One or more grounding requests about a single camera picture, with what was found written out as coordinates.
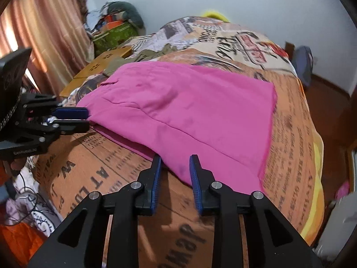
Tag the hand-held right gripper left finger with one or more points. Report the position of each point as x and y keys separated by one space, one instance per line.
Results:
x=157 y=185

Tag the white patterned cloth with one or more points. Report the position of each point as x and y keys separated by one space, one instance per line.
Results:
x=41 y=217

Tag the pink bag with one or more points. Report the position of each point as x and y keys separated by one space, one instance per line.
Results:
x=343 y=191

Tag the striped brown curtain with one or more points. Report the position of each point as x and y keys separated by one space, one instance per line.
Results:
x=41 y=28

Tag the blue chair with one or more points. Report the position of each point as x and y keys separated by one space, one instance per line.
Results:
x=304 y=64

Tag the newspaper print blanket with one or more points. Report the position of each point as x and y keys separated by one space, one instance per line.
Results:
x=292 y=145

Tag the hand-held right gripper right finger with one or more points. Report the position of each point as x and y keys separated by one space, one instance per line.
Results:
x=195 y=185

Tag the pink pants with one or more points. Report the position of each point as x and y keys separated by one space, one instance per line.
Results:
x=181 y=103

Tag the pile of clothes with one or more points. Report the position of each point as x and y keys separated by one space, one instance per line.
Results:
x=93 y=19

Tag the person's left hand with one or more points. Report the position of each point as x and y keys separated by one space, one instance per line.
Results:
x=17 y=167

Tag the orange box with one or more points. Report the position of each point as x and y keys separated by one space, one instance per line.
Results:
x=111 y=21

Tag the brown cardboard box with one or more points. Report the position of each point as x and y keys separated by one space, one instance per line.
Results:
x=94 y=67

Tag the yellow bed sheet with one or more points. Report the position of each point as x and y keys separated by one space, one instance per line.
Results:
x=318 y=150

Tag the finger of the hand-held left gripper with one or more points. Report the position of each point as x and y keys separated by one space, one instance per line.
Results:
x=71 y=112
x=74 y=126

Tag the green leaf print storage bag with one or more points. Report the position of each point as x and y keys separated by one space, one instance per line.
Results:
x=111 y=39

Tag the white container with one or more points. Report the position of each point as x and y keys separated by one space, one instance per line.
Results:
x=337 y=223

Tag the orange cloth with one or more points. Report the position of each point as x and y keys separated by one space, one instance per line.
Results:
x=19 y=245

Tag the olive pants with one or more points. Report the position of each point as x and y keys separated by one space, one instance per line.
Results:
x=157 y=50

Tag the wooden bedpost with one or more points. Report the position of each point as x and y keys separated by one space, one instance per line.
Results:
x=289 y=49

